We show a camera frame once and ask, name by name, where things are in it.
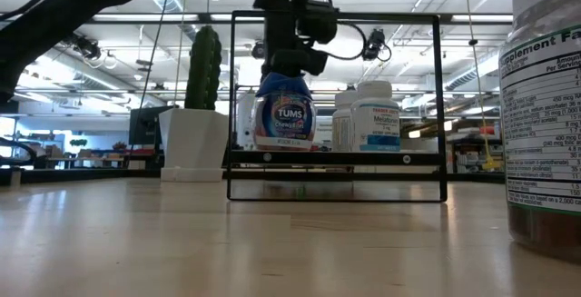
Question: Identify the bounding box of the long black cable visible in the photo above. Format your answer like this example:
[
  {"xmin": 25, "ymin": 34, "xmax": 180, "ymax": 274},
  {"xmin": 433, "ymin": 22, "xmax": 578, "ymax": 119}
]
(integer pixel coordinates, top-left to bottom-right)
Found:
[{"xmin": 123, "ymin": 0, "xmax": 172, "ymax": 167}]

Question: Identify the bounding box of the plain white pill bottle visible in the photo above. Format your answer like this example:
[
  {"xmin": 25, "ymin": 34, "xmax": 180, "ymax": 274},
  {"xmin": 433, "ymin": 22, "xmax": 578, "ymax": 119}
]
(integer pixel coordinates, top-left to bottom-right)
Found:
[{"xmin": 331, "ymin": 88, "xmax": 360, "ymax": 153}]

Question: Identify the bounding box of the black overhead camera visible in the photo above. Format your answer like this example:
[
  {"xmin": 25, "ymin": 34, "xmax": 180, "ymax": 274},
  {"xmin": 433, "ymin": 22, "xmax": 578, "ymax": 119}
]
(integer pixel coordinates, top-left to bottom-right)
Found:
[{"xmin": 361, "ymin": 27, "xmax": 392, "ymax": 62}]

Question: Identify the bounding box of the white background panel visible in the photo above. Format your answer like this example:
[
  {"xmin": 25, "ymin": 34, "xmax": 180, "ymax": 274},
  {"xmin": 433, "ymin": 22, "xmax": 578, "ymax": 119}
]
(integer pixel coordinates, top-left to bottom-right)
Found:
[{"xmin": 235, "ymin": 91, "xmax": 256, "ymax": 151}]

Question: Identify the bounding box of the white square planter pot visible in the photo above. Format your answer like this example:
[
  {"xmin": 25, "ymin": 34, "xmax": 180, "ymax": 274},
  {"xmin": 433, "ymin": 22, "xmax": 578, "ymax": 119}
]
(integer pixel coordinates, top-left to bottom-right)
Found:
[{"xmin": 158, "ymin": 107, "xmax": 231, "ymax": 183}]

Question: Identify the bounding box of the black computer monitor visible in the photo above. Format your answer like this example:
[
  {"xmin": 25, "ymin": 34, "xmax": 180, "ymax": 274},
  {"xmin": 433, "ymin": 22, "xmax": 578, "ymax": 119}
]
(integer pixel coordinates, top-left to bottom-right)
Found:
[{"xmin": 128, "ymin": 104, "xmax": 177, "ymax": 146}]

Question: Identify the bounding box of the Tums bottle blue cap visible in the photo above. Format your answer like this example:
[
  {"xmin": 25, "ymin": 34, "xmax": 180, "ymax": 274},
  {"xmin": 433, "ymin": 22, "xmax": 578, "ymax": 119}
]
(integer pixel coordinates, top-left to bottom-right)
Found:
[{"xmin": 251, "ymin": 72, "xmax": 318, "ymax": 152}]

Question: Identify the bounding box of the black curved cable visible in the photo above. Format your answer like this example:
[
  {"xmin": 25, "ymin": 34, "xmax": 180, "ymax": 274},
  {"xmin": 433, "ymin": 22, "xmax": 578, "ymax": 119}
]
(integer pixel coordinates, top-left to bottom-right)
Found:
[{"xmin": 0, "ymin": 135, "xmax": 41, "ymax": 167}]

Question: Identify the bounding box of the green label gummy vitamin jar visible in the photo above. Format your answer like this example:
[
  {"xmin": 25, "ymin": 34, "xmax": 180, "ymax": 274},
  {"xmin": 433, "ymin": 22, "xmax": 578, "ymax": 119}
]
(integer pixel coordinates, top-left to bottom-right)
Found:
[{"xmin": 497, "ymin": 0, "xmax": 581, "ymax": 262}]

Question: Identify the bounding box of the white Melatonin bottle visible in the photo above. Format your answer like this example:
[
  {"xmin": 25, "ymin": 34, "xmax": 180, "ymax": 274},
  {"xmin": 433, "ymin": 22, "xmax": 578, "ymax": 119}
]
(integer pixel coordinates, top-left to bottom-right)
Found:
[{"xmin": 350, "ymin": 80, "xmax": 402, "ymax": 153}]

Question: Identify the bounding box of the grey storage bin rack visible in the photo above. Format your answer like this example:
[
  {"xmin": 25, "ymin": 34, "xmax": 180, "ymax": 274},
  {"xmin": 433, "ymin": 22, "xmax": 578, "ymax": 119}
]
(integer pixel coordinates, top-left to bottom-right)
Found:
[{"xmin": 455, "ymin": 144, "xmax": 501, "ymax": 174}]

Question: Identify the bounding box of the black frame wooden shelf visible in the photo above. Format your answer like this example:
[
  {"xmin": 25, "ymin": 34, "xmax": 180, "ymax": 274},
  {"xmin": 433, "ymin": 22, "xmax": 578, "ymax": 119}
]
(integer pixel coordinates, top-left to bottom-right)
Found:
[{"xmin": 225, "ymin": 9, "xmax": 448, "ymax": 203}]

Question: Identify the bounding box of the green cactus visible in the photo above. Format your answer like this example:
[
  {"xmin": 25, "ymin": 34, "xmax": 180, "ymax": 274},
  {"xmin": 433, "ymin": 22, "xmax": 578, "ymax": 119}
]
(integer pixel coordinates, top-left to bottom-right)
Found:
[{"xmin": 183, "ymin": 25, "xmax": 223, "ymax": 111}]

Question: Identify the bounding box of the yellow hanging power plug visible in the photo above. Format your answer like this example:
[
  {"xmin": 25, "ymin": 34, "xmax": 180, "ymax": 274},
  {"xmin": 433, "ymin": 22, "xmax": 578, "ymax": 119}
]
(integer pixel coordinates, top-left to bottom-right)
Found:
[{"xmin": 462, "ymin": 0, "xmax": 500, "ymax": 172}]

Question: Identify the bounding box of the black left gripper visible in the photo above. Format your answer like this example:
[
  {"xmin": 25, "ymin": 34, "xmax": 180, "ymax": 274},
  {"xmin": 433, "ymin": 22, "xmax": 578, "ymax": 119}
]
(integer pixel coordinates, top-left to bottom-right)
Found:
[{"xmin": 261, "ymin": 0, "xmax": 330, "ymax": 81}]

